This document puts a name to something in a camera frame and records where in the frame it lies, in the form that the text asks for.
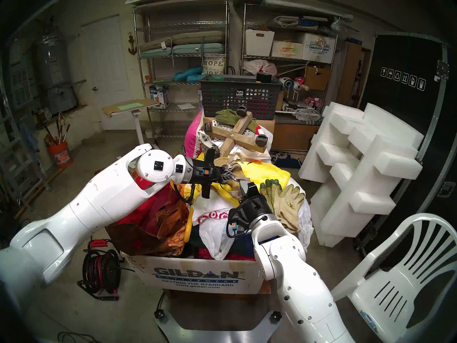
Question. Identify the large Gildan activewear carton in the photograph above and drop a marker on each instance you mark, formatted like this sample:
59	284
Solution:
200	276

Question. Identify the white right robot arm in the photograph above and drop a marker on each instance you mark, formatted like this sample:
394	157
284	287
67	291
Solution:
300	285

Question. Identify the black flight case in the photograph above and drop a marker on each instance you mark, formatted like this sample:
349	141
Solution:
403	60

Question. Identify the anchor wall decoration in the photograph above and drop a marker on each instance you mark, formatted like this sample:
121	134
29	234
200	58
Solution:
132	49

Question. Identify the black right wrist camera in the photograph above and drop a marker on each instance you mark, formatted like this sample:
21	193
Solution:
232	220

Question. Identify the grey furnace unit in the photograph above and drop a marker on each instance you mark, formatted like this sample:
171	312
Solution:
19	88

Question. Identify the orange patterned ribbon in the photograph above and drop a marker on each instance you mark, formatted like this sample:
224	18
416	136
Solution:
98	171

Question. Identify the white panel door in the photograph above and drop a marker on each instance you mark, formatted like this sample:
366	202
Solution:
105	63

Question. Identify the Hope print pillow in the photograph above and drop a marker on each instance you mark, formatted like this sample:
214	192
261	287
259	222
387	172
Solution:
213	64

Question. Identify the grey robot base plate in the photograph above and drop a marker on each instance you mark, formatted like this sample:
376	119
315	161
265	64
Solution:
217	337

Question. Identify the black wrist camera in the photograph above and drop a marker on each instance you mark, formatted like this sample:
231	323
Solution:
232	220
205	171

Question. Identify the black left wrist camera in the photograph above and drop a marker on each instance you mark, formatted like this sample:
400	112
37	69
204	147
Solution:
205	171

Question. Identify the black yellow small box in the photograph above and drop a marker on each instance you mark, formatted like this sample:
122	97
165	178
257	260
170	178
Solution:
264	78

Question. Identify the pink artificial flowers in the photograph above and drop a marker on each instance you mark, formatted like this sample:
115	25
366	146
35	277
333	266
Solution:
312	102

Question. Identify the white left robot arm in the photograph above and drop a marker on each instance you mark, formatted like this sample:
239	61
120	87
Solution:
96	206

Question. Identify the grey water heater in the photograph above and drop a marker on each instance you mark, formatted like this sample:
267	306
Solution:
53	70

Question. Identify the blue white product box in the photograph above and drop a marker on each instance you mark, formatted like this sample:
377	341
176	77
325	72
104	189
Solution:
160	97

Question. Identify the yellow towel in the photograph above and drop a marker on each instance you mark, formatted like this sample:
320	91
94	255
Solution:
264	172

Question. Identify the white foam packing insert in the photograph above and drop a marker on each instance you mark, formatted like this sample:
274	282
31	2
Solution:
375	160

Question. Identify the white red-target plastic bag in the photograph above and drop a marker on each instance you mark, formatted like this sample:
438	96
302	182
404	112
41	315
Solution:
214	238

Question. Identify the teal blue cushion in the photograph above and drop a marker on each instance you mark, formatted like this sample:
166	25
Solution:
187	74

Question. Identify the small white Gildan box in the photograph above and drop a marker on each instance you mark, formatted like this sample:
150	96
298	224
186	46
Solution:
319	47

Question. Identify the brown wooden cabinet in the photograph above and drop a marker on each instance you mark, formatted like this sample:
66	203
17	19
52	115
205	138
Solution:
348	74

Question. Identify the tan seat cushion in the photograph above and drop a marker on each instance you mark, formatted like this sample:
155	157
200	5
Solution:
200	36

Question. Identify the brown wooden chest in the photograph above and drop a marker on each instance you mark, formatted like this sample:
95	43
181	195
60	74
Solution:
292	135

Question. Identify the red fabric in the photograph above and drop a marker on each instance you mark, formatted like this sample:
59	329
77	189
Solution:
235	256

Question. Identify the pale plastic shelf bag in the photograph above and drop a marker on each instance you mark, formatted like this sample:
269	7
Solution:
257	67

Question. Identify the green knit glove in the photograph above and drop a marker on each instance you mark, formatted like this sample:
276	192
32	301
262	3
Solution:
228	115

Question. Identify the tan green-tipped garden glove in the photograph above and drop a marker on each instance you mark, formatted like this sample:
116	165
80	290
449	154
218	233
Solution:
289	203

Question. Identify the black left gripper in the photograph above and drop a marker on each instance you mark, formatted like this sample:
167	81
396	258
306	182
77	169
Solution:
207	174

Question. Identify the orange plastic bucket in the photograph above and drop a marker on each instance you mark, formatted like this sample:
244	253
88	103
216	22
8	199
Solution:
60	154

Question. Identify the mint seat cushion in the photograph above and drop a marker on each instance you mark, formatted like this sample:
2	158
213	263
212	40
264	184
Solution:
200	48

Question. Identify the aluminium ladder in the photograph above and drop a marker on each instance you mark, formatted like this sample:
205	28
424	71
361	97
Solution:
18	160

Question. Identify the black star knob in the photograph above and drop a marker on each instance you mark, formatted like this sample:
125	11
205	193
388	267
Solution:
275	315
159	313

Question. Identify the blue white patterned cloth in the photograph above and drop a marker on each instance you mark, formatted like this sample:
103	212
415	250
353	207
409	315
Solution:
282	156

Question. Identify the wooden cross caster dolly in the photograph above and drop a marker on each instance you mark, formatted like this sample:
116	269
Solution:
250	141

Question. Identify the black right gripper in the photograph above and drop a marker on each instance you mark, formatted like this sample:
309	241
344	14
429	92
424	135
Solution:
255	210

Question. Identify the dark plastic mesh basket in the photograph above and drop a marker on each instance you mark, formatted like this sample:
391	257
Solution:
221	95

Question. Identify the pink white pillow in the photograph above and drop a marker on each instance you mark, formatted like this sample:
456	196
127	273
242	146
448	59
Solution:
192	138

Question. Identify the white overbed table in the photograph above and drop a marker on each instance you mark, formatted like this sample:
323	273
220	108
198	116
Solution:
140	131

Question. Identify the white plastic chair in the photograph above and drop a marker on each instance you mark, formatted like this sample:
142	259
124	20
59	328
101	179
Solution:
392	292

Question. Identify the white labelled cardboard box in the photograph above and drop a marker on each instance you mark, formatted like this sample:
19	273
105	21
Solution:
285	50

